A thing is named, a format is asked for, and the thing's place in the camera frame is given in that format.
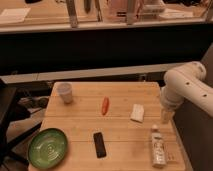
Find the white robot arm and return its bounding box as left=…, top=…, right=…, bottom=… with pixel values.
left=160, top=61, right=213, bottom=124

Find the orange carrot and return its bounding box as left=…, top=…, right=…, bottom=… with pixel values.
left=101, top=97, right=109, bottom=115

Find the green plate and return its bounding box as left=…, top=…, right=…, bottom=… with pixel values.
left=27, top=128, right=68, bottom=169

